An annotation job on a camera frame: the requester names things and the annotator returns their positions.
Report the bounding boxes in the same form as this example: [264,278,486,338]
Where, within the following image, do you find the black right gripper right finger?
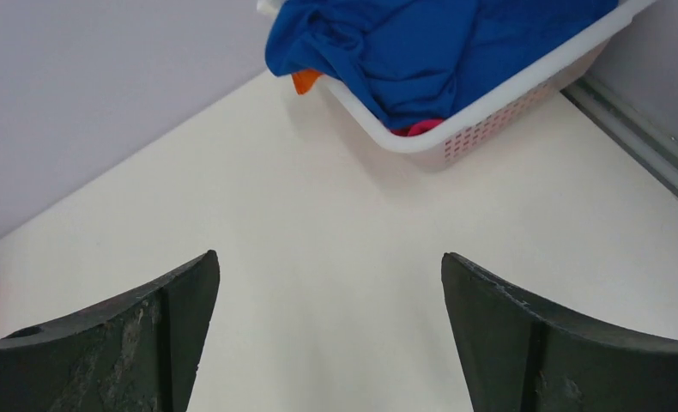
[441,253,678,411]

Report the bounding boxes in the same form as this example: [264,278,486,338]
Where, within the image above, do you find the orange t shirt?
[291,69,323,95]

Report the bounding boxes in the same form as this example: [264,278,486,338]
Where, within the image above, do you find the magenta garment in basket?
[391,118,444,136]

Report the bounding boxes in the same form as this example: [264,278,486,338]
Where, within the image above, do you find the white plastic laundry basket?
[256,0,656,172]

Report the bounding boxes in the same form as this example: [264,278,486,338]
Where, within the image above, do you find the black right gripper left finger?
[0,251,220,411]

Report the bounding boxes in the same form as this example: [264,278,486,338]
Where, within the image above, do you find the blue t shirt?
[264,0,616,130]

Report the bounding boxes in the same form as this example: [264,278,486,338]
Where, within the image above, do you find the aluminium frame rail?
[562,75,678,199]

